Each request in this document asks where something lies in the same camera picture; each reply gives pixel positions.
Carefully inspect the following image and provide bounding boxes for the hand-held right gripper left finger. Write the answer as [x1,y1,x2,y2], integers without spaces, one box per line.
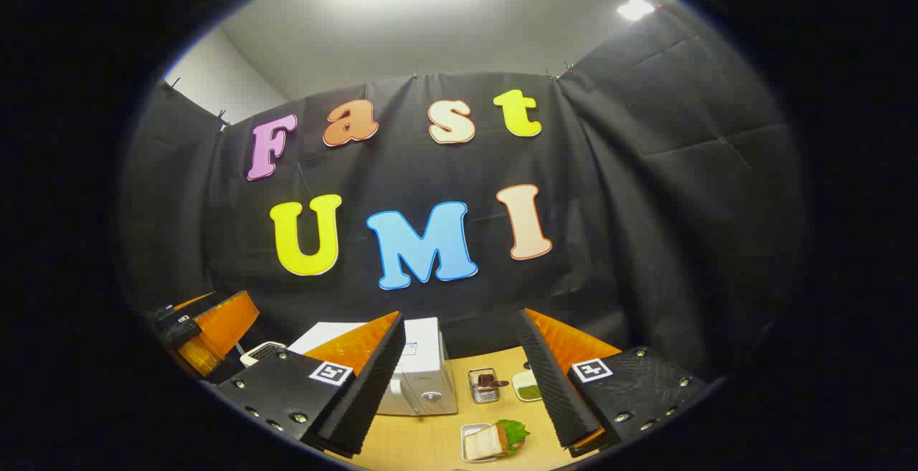
[215,311,407,457]

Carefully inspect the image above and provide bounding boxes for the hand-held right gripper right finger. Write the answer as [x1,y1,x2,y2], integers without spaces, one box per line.
[518,308,707,450]

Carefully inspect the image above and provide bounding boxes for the white microwave oven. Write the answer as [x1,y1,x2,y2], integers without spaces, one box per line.
[287,317,458,416]

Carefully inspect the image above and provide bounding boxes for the sandwich with lettuce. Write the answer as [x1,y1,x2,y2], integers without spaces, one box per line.
[465,419,530,462]

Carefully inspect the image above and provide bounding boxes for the white divided bean dish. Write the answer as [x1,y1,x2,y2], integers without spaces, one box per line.
[512,371,544,403]

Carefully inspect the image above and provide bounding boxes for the white toaster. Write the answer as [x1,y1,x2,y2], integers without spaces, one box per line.
[239,342,286,368]

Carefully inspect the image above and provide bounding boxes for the white rectangular tray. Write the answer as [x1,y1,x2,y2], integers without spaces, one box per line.
[460,423,503,463]

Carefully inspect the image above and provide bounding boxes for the black backdrop cloth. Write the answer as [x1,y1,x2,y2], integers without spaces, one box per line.
[118,5,804,386]

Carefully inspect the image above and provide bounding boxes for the metal wire cup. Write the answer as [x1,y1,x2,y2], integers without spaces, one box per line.
[468,368,501,404]

